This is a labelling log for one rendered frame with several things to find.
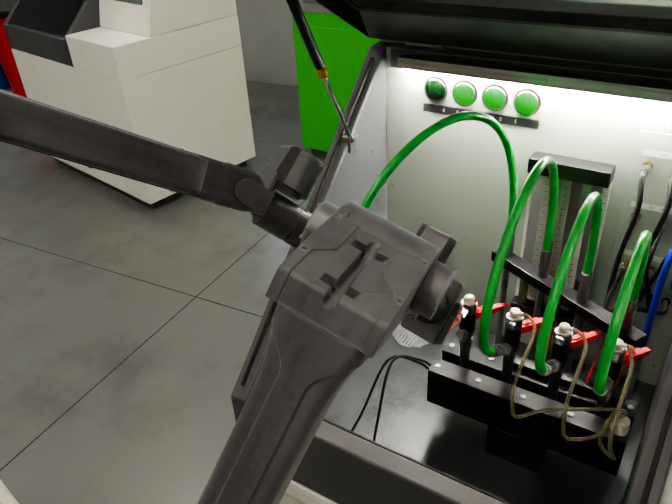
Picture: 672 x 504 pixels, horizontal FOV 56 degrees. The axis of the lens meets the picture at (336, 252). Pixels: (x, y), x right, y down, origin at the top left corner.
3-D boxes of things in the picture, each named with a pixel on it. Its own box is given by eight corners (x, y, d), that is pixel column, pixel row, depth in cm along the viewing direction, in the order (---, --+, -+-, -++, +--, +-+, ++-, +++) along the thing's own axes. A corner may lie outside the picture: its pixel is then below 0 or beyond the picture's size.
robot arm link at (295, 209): (242, 219, 93) (252, 220, 88) (264, 179, 94) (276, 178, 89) (280, 241, 96) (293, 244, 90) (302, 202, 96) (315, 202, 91)
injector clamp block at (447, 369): (425, 426, 122) (427, 368, 114) (446, 394, 129) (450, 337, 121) (608, 504, 106) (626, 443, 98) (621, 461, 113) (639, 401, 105)
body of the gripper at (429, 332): (468, 287, 96) (448, 274, 90) (436, 346, 96) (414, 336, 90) (435, 271, 100) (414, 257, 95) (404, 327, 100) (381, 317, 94)
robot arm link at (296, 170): (207, 190, 91) (230, 195, 84) (246, 122, 92) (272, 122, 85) (271, 229, 97) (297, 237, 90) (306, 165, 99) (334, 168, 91)
